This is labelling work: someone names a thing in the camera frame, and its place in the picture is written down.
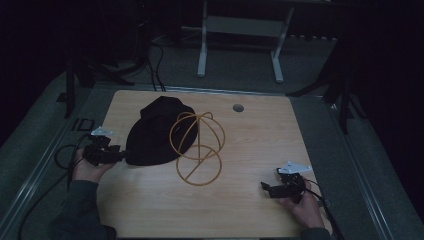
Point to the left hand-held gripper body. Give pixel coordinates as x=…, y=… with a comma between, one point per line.
x=98, y=149

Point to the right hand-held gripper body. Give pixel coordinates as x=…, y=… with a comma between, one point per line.
x=291, y=185

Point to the black bucket hat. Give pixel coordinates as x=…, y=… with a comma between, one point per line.
x=159, y=132

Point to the person's left hand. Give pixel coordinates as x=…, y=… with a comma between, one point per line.
x=86, y=168

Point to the person's right hand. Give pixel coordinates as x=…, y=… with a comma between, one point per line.
x=305, y=208

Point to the black tripod stand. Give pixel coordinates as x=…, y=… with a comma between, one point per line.
x=86, y=71
x=336, y=83

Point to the grey table grommet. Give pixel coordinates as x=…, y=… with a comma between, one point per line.
x=238, y=107

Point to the black square frame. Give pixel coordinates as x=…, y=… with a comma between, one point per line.
x=83, y=124

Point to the white metal table frame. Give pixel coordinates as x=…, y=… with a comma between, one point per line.
x=240, y=27

